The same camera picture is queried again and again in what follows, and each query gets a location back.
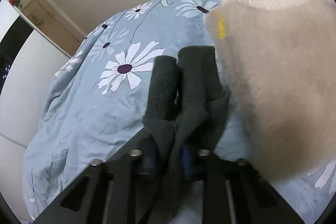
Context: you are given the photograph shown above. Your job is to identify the dark grey sweatpants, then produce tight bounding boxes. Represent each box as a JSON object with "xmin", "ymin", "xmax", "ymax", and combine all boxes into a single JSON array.
[{"xmin": 142, "ymin": 46, "xmax": 229, "ymax": 182}]

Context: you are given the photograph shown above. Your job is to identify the blue floral duvet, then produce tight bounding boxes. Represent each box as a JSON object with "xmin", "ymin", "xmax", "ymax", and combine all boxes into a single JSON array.
[{"xmin": 22, "ymin": 0, "xmax": 336, "ymax": 224}]

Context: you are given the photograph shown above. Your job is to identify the white black wardrobe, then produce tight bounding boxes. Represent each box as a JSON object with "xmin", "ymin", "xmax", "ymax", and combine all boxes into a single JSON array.
[{"xmin": 1, "ymin": 0, "xmax": 69, "ymax": 219}]

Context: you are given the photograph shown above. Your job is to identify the cream fluffy garment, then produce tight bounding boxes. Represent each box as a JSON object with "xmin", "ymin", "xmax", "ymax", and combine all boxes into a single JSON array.
[{"xmin": 206, "ymin": 0, "xmax": 335, "ymax": 181}]

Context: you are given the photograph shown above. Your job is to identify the wooden door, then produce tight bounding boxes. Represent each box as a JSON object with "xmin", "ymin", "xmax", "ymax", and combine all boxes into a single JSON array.
[{"xmin": 21, "ymin": 0, "xmax": 85, "ymax": 56}]

